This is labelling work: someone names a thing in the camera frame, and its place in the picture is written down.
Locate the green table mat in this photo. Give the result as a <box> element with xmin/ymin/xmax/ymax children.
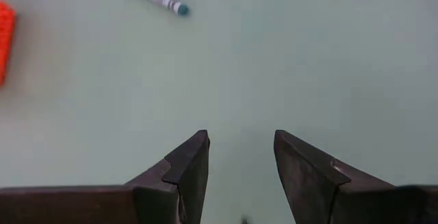
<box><xmin>0</xmin><ymin>0</ymin><xmax>438</xmax><ymax>224</ymax></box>

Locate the orange plastic basket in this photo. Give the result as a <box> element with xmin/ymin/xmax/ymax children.
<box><xmin>0</xmin><ymin>0</ymin><xmax>18</xmax><ymax>87</ymax></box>

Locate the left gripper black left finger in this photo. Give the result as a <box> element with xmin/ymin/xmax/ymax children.
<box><xmin>123</xmin><ymin>129</ymin><xmax>211</xmax><ymax>224</ymax></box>

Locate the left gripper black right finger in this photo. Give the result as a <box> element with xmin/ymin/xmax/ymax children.
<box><xmin>273</xmin><ymin>129</ymin><xmax>397</xmax><ymax>224</ymax></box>

